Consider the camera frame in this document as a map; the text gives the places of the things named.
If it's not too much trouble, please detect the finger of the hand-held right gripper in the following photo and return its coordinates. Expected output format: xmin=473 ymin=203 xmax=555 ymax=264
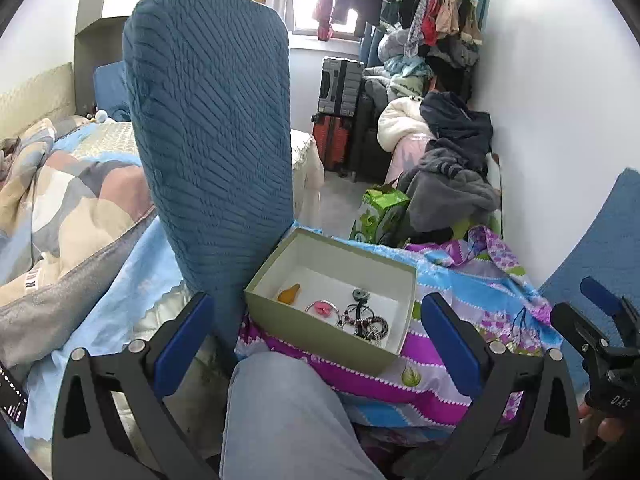
xmin=550 ymin=301 xmax=610 ymax=363
xmin=580 ymin=276 xmax=640 ymax=326

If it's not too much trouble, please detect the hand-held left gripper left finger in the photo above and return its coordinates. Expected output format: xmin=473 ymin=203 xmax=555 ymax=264
xmin=51 ymin=291 xmax=221 ymax=480

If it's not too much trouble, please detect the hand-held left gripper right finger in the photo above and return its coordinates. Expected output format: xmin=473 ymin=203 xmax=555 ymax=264
xmin=400 ymin=292 xmax=585 ymax=480

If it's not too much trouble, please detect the black beige patterned bangle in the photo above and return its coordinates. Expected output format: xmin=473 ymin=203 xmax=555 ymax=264
xmin=354 ymin=316 xmax=391 ymax=346

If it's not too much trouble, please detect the black cord pendant necklace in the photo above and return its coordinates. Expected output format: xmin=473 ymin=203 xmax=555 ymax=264
xmin=344 ymin=286 xmax=373 ymax=317

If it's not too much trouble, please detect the pale green cardboard box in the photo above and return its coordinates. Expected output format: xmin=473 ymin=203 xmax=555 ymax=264
xmin=244 ymin=226 xmax=418 ymax=376

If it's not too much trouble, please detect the person's right hand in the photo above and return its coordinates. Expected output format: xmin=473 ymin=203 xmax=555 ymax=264
xmin=577 ymin=405 xmax=627 ymax=445

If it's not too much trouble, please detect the small blue quilted cushion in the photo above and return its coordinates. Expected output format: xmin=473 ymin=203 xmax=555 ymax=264
xmin=537 ymin=167 xmax=640 ymax=396

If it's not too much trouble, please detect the colourful printed blanket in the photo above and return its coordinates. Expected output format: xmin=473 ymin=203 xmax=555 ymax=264
xmin=235 ymin=225 xmax=563 ymax=431

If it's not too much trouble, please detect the light blue bedsheet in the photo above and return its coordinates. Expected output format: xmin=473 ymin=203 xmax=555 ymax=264
xmin=22 ymin=217 xmax=201 ymax=461

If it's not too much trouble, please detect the yellow-green cloth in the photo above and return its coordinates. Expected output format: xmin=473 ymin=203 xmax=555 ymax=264
xmin=450 ymin=212 xmax=501 ymax=242

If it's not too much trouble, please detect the person's leg in grey trousers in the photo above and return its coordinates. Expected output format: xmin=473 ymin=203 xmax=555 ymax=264
xmin=220 ymin=351 xmax=386 ymax=480

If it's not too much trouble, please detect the grey blanket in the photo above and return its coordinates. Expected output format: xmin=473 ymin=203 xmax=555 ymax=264
xmin=0 ymin=210 xmax=161 ymax=376

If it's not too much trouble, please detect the green carton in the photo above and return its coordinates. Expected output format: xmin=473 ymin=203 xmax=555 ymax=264
xmin=349 ymin=187 xmax=411 ymax=247

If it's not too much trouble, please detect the patchwork quilt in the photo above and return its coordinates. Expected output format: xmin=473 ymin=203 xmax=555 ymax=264
xmin=0 ymin=115 xmax=156 ymax=306

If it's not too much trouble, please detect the pink quilt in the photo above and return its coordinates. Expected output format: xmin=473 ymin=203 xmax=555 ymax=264
xmin=385 ymin=132 xmax=431 ymax=186

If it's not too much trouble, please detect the cream lace bed cover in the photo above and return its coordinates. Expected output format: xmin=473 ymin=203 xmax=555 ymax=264
xmin=290 ymin=129 xmax=326 ymax=226

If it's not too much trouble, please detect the black suitcase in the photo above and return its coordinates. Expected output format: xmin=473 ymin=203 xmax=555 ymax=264
xmin=352 ymin=75 xmax=396 ymax=183

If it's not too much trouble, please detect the dark blue jacket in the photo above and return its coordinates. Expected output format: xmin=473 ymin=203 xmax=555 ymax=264
xmin=419 ymin=91 xmax=494 ymax=161

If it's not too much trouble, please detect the white puffy jacket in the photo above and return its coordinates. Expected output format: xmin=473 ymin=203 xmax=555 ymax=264
xmin=377 ymin=96 xmax=433 ymax=151

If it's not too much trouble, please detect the large blue quilted cushion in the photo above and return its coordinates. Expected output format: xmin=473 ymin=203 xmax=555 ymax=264
xmin=122 ymin=0 xmax=293 ymax=356

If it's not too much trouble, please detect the red suitcase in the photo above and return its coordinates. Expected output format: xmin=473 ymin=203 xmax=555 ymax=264
xmin=312 ymin=112 xmax=357 ymax=171

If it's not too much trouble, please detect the blue pillow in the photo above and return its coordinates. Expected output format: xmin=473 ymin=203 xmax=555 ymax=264
xmin=94 ymin=61 xmax=132 ymax=122

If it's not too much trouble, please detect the pile of folded clothes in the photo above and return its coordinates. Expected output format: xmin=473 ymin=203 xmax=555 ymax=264
xmin=377 ymin=27 xmax=436 ymax=98

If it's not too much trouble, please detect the cream headboard cushion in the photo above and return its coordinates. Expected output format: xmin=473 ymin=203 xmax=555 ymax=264
xmin=0 ymin=62 xmax=76 ymax=138

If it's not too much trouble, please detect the grey suitcase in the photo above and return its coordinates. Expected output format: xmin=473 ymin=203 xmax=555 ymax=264
xmin=317 ymin=56 xmax=365 ymax=116

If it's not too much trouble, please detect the grey bed headboard panel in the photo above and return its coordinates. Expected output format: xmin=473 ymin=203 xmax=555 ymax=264
xmin=74 ymin=0 xmax=132 ymax=111

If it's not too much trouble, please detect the rack of hanging clothes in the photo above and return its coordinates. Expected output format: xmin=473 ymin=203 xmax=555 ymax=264
xmin=380 ymin=0 xmax=483 ymax=58

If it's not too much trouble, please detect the dark red hanging coat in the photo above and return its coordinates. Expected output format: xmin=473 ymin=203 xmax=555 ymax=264
xmin=312 ymin=0 xmax=351 ymax=41

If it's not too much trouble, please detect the black dotted strap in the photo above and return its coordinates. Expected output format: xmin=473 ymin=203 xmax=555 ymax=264
xmin=0 ymin=362 xmax=30 ymax=428

